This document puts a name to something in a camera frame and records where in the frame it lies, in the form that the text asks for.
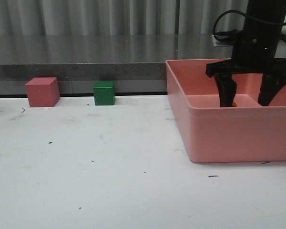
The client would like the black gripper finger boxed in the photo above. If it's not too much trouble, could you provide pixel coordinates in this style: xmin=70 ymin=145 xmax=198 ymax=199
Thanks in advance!
xmin=258 ymin=73 xmax=286 ymax=106
xmin=214 ymin=73 xmax=237 ymax=107

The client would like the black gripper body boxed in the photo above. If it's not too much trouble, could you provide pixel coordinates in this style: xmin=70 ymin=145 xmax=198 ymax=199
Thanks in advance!
xmin=205 ymin=31 xmax=286 ymax=77

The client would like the green cube block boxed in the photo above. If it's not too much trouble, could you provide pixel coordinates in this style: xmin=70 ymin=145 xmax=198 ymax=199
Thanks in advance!
xmin=93 ymin=81 xmax=115 ymax=105

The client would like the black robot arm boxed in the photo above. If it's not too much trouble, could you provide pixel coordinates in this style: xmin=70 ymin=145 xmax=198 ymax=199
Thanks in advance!
xmin=206 ymin=0 xmax=286 ymax=107

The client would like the grey stone counter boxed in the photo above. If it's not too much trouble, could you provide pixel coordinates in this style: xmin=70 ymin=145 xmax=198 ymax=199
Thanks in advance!
xmin=0 ymin=34 xmax=232 ymax=97

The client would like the pink cube block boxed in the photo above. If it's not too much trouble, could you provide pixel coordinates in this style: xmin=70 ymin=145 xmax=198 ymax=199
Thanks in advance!
xmin=25 ymin=77 xmax=60 ymax=107

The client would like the pink plastic bin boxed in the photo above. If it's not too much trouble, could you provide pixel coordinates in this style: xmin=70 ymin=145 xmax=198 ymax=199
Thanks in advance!
xmin=166 ymin=59 xmax=286 ymax=163

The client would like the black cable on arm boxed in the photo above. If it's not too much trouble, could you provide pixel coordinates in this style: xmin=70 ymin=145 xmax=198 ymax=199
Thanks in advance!
xmin=212 ymin=9 xmax=286 ymax=51

